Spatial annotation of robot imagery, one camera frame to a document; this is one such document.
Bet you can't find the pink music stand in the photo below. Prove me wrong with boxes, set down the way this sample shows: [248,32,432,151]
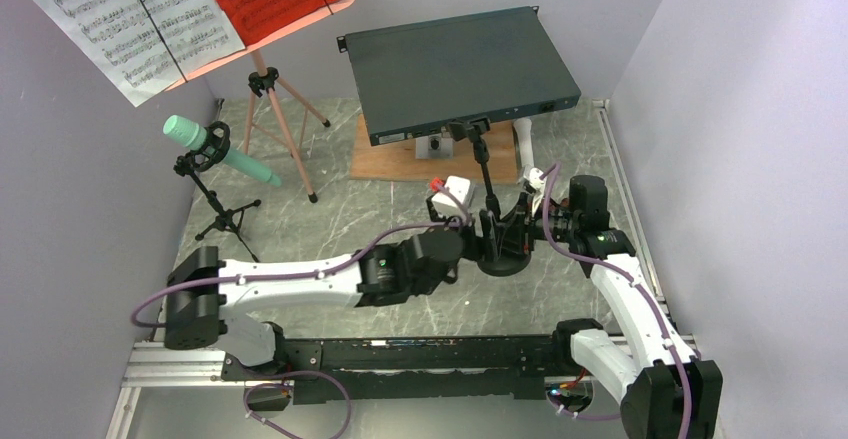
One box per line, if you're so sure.
[169,0,355,203]

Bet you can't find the dark rack-mount audio unit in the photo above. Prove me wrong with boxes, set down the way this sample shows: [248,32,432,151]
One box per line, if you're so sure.
[337,6,581,146]

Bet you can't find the black round-base mic stand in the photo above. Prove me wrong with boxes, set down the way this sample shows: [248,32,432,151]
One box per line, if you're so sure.
[447,117,532,277]

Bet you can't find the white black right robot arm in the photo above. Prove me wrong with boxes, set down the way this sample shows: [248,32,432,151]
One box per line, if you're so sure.
[518,168,723,438]

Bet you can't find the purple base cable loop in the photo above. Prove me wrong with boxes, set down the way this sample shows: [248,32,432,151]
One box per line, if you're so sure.
[242,370,354,439]

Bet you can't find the mint green microphone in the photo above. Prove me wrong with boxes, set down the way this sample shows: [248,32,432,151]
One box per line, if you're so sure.
[162,115,282,187]

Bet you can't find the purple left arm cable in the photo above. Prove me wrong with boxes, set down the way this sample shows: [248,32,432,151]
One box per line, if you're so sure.
[129,217,475,330]

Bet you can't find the black tripod mic stand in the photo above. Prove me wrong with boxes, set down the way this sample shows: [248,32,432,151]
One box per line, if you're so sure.
[173,121,263,265]

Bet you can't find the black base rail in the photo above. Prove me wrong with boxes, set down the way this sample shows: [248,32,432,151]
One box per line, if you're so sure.
[220,335,582,400]

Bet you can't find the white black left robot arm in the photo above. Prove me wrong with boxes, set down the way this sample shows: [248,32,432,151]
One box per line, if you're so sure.
[164,211,498,379]

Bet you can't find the white microphone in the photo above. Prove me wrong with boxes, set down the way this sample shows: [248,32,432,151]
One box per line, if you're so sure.
[512,118,535,184]

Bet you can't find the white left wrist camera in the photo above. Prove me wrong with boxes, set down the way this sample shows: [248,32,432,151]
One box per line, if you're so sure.
[429,175,474,223]

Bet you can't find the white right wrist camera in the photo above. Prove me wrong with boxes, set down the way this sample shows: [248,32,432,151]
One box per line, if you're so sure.
[520,166,548,200]

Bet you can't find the grey unit support bracket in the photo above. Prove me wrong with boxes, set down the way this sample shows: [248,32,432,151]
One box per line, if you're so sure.
[415,134,455,160]

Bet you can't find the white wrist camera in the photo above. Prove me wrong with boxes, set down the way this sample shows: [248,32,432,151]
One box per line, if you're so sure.
[429,175,474,223]
[520,166,548,200]

